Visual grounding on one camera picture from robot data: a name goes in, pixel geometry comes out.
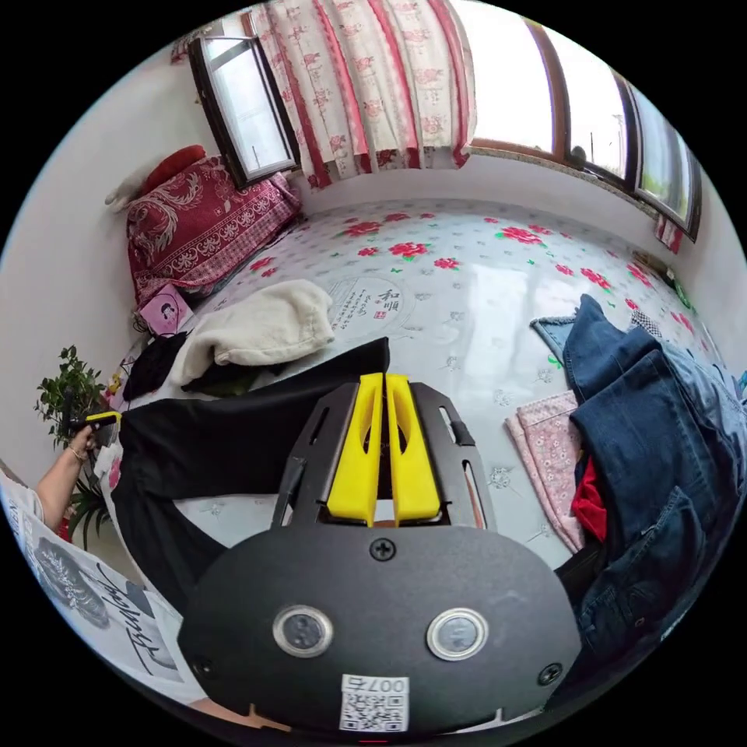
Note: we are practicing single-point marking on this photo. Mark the wide brown-framed window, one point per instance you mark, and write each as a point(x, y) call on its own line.
point(583, 87)

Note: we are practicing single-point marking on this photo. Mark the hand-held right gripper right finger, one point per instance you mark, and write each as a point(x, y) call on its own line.
point(411, 467)

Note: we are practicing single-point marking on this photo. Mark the red pillow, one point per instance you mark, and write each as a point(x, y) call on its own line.
point(175, 162)

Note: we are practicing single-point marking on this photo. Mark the person's body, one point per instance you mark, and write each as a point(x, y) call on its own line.
point(76, 595)

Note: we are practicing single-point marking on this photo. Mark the pink printed bag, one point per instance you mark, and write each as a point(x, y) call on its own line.
point(166, 310)

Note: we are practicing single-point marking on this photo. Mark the black long pants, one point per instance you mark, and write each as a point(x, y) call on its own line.
point(233, 432)

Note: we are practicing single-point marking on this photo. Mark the pile of clothes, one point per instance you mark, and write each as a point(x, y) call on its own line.
point(642, 420)
point(262, 327)

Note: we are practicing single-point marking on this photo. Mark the person's left forearm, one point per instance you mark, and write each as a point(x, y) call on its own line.
point(61, 481)

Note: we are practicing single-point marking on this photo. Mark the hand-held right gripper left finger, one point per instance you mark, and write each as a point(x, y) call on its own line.
point(356, 467)

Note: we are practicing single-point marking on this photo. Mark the bed with floral sheet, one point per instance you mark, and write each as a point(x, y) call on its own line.
point(467, 327)

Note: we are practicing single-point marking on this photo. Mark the open window sash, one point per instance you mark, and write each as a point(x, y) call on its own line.
point(245, 105)

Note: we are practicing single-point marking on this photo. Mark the red patterned folded quilt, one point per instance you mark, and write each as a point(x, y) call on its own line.
point(198, 233)

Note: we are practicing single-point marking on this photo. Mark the red floral curtain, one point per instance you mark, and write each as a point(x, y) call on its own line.
point(362, 82)

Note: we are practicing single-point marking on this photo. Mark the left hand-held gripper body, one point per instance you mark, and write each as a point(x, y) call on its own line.
point(106, 431)

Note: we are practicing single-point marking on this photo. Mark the person's left hand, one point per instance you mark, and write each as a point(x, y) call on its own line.
point(86, 438)

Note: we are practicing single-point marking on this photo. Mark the green potted plant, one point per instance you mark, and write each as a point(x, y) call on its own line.
point(67, 385)

